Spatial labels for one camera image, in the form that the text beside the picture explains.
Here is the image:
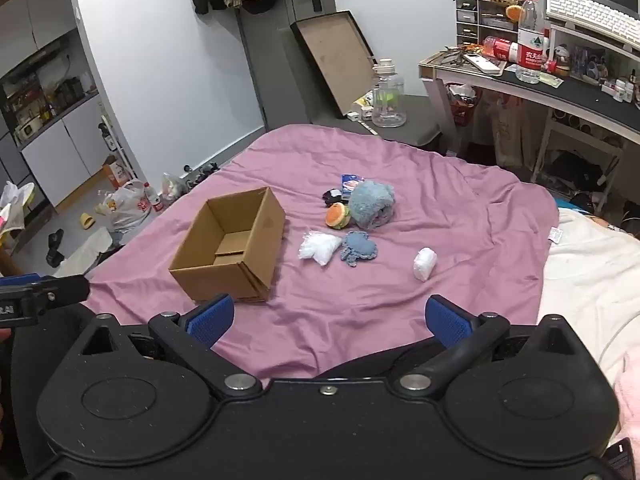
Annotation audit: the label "white and grey cabinet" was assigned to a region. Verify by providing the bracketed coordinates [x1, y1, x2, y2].
[0, 0, 132, 253]

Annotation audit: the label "beige tote bag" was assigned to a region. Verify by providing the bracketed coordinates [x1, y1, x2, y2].
[492, 94, 534, 169]

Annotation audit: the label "clear plastic jar white lid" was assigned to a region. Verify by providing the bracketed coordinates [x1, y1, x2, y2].
[370, 58, 407, 129]

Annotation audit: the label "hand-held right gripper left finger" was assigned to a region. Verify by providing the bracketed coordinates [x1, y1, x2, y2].
[75, 294, 263, 401]

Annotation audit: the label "white plastic bag with print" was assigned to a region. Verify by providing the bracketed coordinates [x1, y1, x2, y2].
[97, 179, 154, 234]

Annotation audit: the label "white wrapped packet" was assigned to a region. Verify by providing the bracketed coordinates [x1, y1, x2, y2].
[413, 247, 439, 282]

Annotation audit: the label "crumpled clear plastic bag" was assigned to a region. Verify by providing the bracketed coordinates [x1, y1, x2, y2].
[299, 230, 344, 266]

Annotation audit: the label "black top desk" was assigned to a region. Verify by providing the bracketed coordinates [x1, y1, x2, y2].
[418, 49, 640, 187]

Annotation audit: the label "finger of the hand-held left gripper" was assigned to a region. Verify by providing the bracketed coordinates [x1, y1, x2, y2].
[0, 273, 91, 313]

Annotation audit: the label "grey desktop drawer organizer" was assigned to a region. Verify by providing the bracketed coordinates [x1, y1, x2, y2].
[454, 0, 521, 47]

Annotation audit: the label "burger plush toy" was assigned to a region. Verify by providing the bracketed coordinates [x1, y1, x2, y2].
[325, 203, 351, 231]

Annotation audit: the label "black framed brown board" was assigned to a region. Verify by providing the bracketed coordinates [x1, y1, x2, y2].
[290, 9, 379, 120]

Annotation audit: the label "white blanket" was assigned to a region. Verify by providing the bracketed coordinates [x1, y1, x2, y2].
[536, 207, 640, 403]

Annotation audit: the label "grey chair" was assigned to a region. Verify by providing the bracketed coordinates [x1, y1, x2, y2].
[345, 93, 444, 152]

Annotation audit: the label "black shoes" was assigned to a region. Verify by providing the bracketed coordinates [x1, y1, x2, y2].
[45, 228, 66, 267]

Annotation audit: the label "blue fluffy towel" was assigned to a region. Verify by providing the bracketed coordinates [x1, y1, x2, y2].
[348, 179, 396, 231]

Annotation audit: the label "clear water bottle red label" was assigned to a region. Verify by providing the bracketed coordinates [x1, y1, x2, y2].
[516, 0, 550, 84]

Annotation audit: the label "grey door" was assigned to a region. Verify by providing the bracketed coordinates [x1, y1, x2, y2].
[234, 0, 347, 134]

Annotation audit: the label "denim heart pouch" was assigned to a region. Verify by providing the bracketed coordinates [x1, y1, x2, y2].
[340, 231, 377, 267]

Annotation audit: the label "orange carton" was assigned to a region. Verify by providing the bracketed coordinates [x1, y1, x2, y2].
[102, 156, 132, 189]

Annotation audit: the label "red basket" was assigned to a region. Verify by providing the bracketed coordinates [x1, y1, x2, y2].
[446, 82, 479, 127]

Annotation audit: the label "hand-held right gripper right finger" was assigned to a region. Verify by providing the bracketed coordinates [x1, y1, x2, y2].
[392, 295, 591, 398]

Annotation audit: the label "brown cardboard box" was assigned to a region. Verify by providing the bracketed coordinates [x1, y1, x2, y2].
[169, 186, 287, 304]

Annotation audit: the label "small white boxes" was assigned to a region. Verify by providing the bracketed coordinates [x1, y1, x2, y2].
[347, 92, 375, 122]

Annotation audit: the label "white keyboard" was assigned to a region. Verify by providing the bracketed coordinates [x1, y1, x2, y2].
[544, 0, 640, 52]

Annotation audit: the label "pink bed sheet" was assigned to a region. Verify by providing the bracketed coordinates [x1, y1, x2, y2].
[82, 124, 560, 382]

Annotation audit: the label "lying bottle red label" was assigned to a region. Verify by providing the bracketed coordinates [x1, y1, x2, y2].
[480, 35, 521, 64]

